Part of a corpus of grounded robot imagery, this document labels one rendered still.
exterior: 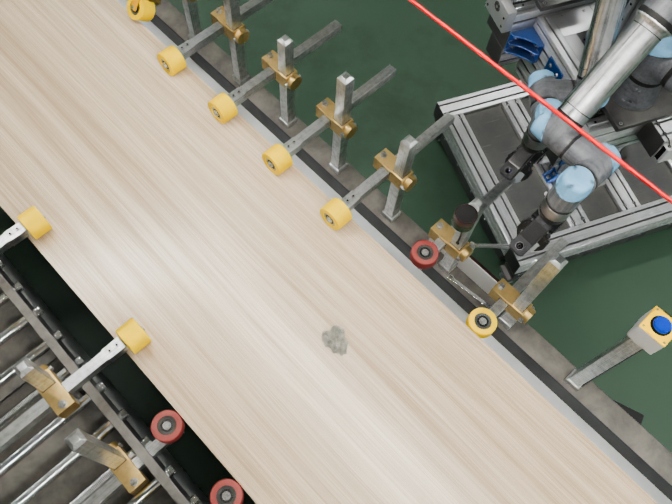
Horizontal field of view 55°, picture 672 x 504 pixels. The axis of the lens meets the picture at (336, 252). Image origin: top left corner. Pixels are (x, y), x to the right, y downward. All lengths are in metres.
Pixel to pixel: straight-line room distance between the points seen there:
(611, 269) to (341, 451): 1.78
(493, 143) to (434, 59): 0.70
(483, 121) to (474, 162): 0.24
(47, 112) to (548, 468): 1.77
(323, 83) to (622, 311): 1.75
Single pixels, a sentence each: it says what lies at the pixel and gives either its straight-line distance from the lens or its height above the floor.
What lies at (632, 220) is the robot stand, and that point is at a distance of 2.99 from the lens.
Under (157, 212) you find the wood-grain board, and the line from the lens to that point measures 1.96.
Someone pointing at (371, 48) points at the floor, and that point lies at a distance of 3.50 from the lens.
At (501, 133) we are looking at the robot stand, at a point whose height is 0.21.
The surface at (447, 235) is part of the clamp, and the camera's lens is 1.96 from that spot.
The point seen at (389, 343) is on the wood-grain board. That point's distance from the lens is 1.78.
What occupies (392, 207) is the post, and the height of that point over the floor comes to 0.79.
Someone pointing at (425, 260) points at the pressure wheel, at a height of 0.91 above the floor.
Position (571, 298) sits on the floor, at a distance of 2.99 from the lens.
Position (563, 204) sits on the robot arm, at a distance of 1.62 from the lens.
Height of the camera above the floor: 2.59
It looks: 65 degrees down
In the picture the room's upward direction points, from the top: 6 degrees clockwise
